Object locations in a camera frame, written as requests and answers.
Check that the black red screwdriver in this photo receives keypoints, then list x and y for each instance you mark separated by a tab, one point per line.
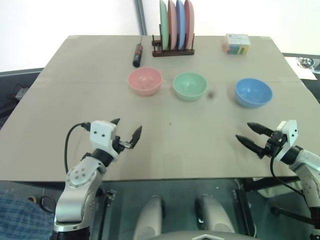
137	54

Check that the red plate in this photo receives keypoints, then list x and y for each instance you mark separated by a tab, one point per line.
189	22

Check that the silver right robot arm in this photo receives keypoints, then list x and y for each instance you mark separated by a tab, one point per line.
303	170

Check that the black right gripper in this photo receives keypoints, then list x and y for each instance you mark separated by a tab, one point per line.
273	143

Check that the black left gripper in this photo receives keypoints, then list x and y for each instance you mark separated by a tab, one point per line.
120	144

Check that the blue checked cloth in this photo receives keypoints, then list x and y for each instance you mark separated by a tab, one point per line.
22	217

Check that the silver right robot leg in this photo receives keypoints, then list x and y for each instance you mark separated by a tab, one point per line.
212	217

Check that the blue bowl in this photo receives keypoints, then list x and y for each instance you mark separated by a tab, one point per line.
253	92

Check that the silver left robot leg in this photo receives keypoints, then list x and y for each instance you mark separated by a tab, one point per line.
148	217

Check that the green bowl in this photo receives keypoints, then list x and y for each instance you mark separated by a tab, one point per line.
190	85

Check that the dark wooden plate rack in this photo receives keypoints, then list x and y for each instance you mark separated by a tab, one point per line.
172	51

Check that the silver robot leg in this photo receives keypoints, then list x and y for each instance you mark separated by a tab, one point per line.
212	217
148	217

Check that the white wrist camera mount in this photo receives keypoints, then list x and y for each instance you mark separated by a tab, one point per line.
290	135
101	135

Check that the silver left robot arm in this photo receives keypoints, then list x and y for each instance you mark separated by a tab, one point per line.
77	185

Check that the grey metal post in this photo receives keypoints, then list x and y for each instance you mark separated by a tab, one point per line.
140	16

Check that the green plate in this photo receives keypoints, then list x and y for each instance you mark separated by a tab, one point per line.
163	23

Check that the pink bowl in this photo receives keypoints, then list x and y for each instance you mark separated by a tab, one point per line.
145	80

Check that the black table frame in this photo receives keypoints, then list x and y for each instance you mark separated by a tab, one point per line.
270	183

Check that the pink plate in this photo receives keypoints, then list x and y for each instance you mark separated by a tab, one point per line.
172	23

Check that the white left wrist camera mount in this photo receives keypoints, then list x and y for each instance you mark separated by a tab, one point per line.
101	135

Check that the clear box of colourful items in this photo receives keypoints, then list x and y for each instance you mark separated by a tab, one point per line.
236	44

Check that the blue plate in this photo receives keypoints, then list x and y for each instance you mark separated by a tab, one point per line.
180	23

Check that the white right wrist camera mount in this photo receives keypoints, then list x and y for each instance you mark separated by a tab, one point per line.
290	135

